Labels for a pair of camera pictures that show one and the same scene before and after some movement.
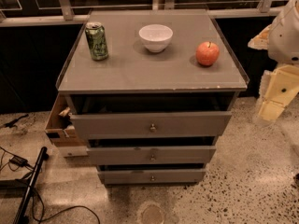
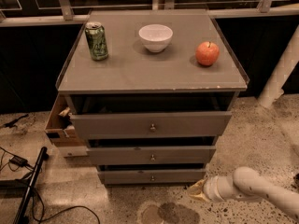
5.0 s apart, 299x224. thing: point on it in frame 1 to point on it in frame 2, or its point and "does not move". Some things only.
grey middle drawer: (150, 155) does not move
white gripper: (285, 36) to (211, 189)
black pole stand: (20, 217) does not move
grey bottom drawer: (152, 176) does not move
